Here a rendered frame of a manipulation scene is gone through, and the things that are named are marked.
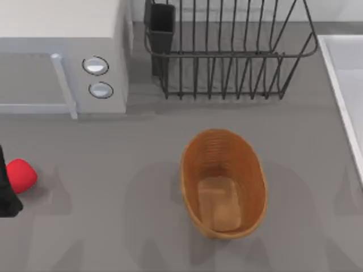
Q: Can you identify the brown woven basket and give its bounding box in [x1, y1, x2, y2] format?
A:
[180, 129, 268, 241]

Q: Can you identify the small microwave knob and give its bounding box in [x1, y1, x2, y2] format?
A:
[88, 81, 114, 99]

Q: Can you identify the black cutlery holder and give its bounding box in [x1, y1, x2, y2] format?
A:
[143, 0, 176, 77]

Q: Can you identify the large microwave knob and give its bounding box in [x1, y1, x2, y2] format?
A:
[82, 55, 110, 76]

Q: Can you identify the red apple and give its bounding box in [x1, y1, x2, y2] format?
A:
[6, 158, 39, 195]

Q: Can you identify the pale microwave oven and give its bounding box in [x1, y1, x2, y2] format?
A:
[0, 0, 134, 120]

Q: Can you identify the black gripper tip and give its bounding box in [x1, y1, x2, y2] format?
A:
[0, 144, 24, 218]

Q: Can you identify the black wire dish rack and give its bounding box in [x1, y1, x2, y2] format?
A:
[143, 0, 318, 100]

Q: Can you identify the microwave door handle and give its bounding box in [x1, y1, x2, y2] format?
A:
[50, 53, 78, 120]

